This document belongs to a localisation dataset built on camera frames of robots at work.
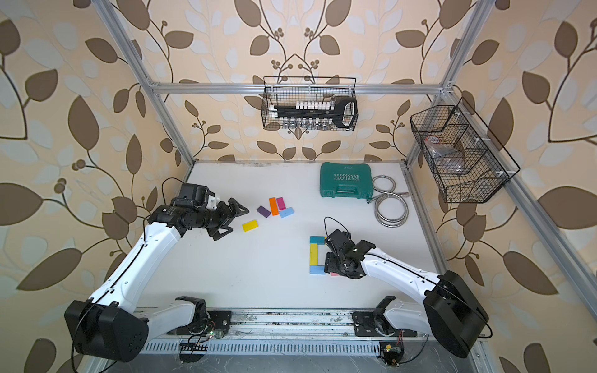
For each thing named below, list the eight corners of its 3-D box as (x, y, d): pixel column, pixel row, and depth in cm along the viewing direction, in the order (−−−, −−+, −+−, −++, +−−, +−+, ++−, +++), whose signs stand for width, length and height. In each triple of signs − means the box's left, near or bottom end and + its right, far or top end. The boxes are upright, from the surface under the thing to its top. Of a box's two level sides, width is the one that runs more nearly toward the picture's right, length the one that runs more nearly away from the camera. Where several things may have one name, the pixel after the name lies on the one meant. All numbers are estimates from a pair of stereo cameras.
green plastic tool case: (320, 198, 107) (320, 193, 104) (319, 167, 120) (319, 162, 116) (376, 198, 107) (378, 193, 104) (368, 167, 120) (370, 161, 116)
